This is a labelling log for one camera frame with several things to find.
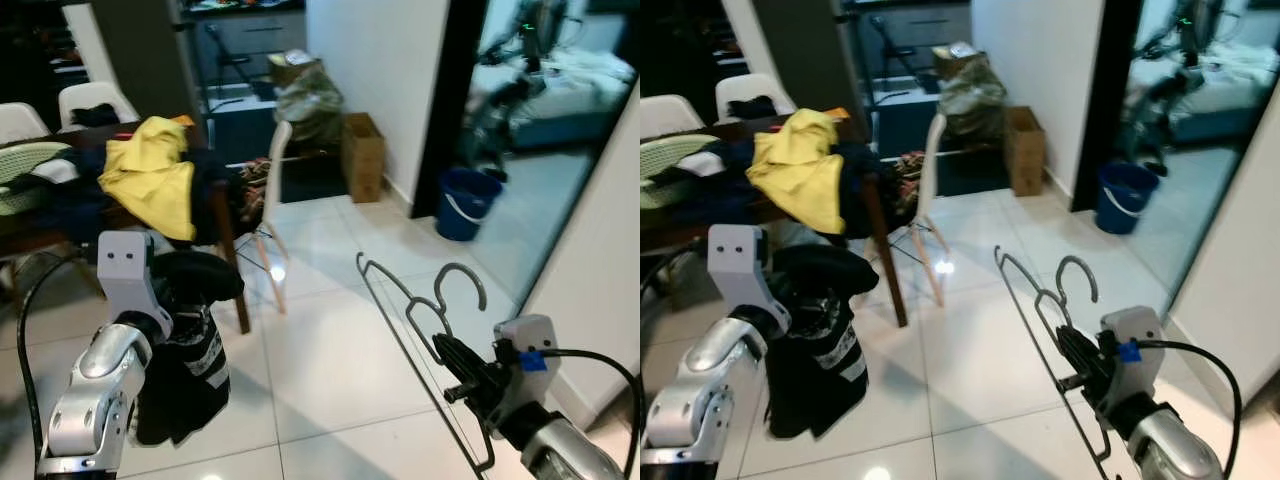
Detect grey plastic hanger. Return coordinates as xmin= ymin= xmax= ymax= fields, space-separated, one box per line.
xmin=994 ymin=245 xmax=1119 ymax=480
xmin=356 ymin=252 xmax=498 ymax=474

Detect dark printed garment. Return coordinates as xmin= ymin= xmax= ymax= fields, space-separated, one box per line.
xmin=133 ymin=295 xmax=233 ymax=448
xmin=763 ymin=290 xmax=871 ymax=443

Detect navy blue garment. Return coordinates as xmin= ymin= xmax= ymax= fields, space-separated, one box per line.
xmin=25 ymin=150 xmax=246 ymax=246
xmin=680 ymin=140 xmax=886 ymax=241

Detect yellow garment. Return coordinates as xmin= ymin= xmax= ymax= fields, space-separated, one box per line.
xmin=97 ymin=116 xmax=199 ymax=244
xmin=746 ymin=107 xmax=851 ymax=237

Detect red patterned black garment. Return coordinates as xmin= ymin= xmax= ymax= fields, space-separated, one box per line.
xmin=235 ymin=155 xmax=273 ymax=213
xmin=888 ymin=148 xmax=928 ymax=204

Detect white chair with wooden legs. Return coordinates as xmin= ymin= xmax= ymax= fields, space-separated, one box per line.
xmin=238 ymin=120 xmax=297 ymax=317
xmin=890 ymin=112 xmax=953 ymax=309

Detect blue plastic bucket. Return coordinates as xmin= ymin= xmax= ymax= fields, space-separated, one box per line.
xmin=1095 ymin=161 xmax=1162 ymax=237
xmin=435 ymin=167 xmax=505 ymax=243

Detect dark and white clothes pile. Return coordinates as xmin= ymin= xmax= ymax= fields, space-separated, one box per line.
xmin=733 ymin=94 xmax=781 ymax=121
xmin=70 ymin=102 xmax=123 ymax=128

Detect green plastic laundry basket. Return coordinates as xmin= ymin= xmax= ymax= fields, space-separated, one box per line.
xmin=0 ymin=140 xmax=74 ymax=216
xmin=640 ymin=133 xmax=721 ymax=211

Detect open empty cardboard box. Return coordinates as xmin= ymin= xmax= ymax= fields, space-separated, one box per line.
xmin=1004 ymin=104 xmax=1049 ymax=199
xmin=342 ymin=112 xmax=388 ymax=205

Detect white plastic chair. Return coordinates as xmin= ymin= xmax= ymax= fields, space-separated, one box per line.
xmin=58 ymin=82 xmax=139 ymax=131
xmin=0 ymin=102 xmax=49 ymax=146
xmin=714 ymin=72 xmax=797 ymax=126
xmin=640 ymin=94 xmax=705 ymax=141

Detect olive plastic bag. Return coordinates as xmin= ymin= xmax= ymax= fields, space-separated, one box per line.
xmin=937 ymin=58 xmax=1011 ymax=141
xmin=274 ymin=68 xmax=347 ymax=148

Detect black folding chair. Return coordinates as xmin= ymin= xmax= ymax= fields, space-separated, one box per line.
xmin=203 ymin=22 xmax=259 ymax=93
xmin=868 ymin=12 xmax=919 ymax=89

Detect filled cardboard box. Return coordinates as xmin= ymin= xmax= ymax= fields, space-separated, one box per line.
xmin=267 ymin=48 xmax=323 ymax=91
xmin=930 ymin=40 xmax=988 ymax=83

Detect grey kitchen cabinets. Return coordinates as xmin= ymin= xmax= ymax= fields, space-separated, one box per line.
xmin=183 ymin=0 xmax=308 ymax=89
xmin=845 ymin=0 xmax=976 ymax=81

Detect bed with white bedding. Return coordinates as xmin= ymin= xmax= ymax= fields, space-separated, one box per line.
xmin=470 ymin=45 xmax=639 ymax=151
xmin=1160 ymin=40 xmax=1280 ymax=149

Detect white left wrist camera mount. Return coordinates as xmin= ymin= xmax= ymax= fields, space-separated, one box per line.
xmin=706 ymin=224 xmax=793 ymax=339
xmin=97 ymin=230 xmax=174 ymax=343

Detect black door frame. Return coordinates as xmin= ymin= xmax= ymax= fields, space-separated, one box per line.
xmin=413 ymin=0 xmax=493 ymax=219
xmin=1068 ymin=0 xmax=1143 ymax=214

